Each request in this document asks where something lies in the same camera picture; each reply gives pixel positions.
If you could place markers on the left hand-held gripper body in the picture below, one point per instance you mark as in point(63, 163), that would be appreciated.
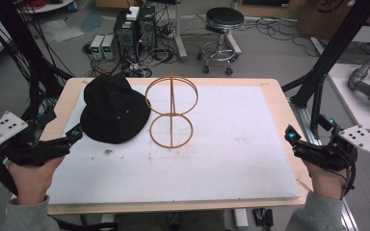
point(35, 152)

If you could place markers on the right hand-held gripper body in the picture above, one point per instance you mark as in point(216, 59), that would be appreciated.
point(327, 155)

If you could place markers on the black bucket hat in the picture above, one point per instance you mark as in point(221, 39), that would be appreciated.
point(114, 109)

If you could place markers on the person's right hand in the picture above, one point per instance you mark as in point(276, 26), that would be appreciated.
point(326, 181)

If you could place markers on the person's left hand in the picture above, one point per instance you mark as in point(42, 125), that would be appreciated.
point(32, 181)

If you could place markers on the white side table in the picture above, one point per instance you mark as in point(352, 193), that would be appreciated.
point(350, 102)

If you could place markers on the wooden table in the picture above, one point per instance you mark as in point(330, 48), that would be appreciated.
point(274, 96)

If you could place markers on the grey power supply unit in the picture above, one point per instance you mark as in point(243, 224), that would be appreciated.
point(97, 46)
point(108, 47)

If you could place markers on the white board mat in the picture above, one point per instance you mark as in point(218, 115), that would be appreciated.
point(205, 154)

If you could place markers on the clear plastic sheet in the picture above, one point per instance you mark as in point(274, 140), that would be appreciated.
point(61, 30)

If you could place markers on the white power strip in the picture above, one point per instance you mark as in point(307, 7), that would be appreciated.
point(240, 218)

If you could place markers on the cardboard box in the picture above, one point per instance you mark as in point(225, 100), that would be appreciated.
point(314, 17)

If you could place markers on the black computer tower green label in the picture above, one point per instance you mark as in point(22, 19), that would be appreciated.
point(126, 35)

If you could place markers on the round white table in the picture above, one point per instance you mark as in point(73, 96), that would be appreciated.
point(45, 5)

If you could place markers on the white box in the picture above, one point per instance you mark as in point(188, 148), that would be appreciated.
point(132, 13)

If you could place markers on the black round stool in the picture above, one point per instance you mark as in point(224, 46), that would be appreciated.
point(223, 19)

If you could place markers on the grey metal table leg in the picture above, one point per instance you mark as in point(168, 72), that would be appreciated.
point(180, 35)

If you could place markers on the aluminium rail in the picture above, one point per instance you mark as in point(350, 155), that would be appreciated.
point(305, 120)

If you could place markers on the black frame post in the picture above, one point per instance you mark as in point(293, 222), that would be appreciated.
point(330, 54)

